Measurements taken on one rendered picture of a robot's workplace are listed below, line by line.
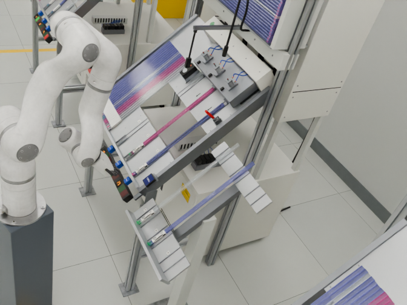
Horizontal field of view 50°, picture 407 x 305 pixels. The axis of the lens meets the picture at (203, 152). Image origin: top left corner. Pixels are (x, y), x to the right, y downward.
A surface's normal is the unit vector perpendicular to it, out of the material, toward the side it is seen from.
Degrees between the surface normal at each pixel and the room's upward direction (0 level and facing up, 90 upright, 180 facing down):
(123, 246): 0
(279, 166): 0
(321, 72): 90
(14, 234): 90
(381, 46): 90
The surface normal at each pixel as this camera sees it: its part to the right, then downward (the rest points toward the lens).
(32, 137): 0.76, 0.20
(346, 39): 0.46, 0.64
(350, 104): -0.86, 0.15
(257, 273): 0.22, -0.76
